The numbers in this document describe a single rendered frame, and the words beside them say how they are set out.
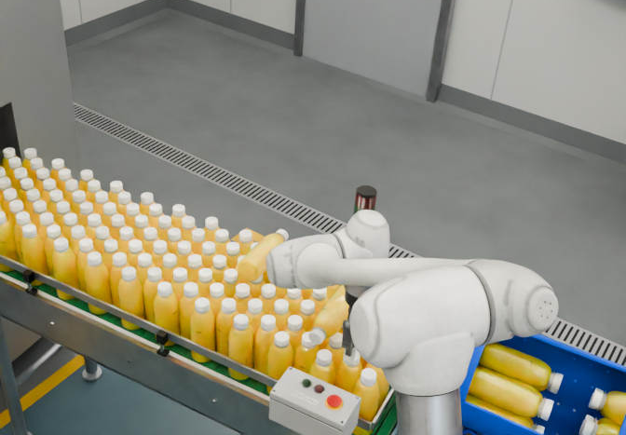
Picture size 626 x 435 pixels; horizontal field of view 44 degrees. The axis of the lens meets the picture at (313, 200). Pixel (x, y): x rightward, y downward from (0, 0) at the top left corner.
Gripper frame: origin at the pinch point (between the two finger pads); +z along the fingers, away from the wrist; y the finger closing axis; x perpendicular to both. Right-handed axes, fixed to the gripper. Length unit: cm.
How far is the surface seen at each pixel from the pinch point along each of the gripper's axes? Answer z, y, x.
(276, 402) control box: 5.6, -21.1, 10.3
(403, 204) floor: 113, 224, 62
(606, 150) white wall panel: 105, 343, -31
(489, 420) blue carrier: 3.4, -1.5, -37.0
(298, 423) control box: 9.2, -21.1, 3.9
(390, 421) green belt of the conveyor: 23.5, 2.5, -12.3
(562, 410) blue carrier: 14, 21, -52
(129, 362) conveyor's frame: 33, -10, 66
